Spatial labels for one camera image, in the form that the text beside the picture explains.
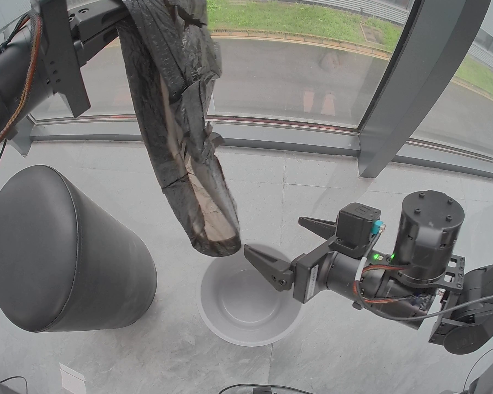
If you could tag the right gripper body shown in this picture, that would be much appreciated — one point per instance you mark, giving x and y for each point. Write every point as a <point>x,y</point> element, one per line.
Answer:
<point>337,273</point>

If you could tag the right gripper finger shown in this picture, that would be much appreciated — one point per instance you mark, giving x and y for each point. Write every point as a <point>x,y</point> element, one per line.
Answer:
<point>320,227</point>
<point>271,267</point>

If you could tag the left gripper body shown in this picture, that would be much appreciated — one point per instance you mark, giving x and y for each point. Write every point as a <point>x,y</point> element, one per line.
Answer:
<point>55,47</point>

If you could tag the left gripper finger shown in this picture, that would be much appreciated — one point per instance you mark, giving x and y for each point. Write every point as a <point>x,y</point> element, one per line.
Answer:
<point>94,45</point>
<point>92,14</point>

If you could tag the black plastic bag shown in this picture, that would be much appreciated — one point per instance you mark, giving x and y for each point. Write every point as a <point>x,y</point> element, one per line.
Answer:
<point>168,56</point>

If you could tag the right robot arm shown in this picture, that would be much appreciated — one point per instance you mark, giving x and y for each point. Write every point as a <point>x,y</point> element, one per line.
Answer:
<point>431,228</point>

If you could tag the white trash bin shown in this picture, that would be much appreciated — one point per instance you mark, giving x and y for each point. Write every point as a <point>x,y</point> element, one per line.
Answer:
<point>250,306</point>

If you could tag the window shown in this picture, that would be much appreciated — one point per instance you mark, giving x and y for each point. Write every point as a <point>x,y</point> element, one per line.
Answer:
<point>291,76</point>

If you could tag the dark grey round chair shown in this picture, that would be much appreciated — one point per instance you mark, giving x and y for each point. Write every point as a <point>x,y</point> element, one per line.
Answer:
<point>45,253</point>

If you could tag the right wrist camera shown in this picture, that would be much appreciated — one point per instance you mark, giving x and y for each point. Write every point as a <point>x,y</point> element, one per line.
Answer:
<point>353,228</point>

